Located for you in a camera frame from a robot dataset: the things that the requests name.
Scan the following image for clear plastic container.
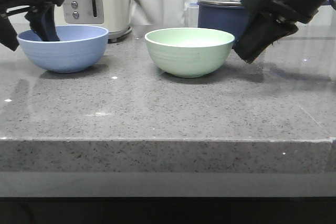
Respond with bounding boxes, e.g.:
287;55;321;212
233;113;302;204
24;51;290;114
184;0;199;27

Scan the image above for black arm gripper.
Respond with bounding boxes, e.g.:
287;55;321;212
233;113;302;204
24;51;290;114
233;0;326;63
0;0;65;51

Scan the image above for cream toaster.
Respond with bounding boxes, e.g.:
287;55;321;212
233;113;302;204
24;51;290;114
55;0;131;42

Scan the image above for dark blue saucepan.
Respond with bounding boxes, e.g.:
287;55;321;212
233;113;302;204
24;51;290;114
198;4;295;47

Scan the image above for blue bowl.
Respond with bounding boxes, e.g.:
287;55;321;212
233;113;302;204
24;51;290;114
17;25;109;73

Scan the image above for green bowl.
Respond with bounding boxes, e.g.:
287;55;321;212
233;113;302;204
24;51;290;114
144;27;235;78

